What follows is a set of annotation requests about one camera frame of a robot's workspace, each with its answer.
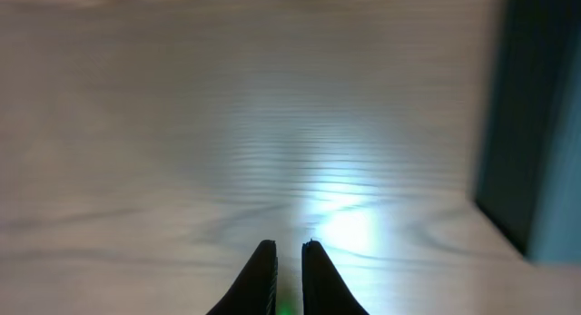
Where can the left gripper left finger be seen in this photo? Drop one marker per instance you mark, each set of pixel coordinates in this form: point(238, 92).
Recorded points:
point(254, 290)

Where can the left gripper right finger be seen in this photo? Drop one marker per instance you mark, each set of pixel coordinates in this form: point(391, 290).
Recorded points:
point(324, 291)

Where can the dark green box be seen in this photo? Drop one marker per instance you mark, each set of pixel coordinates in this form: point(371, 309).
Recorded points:
point(528, 179)

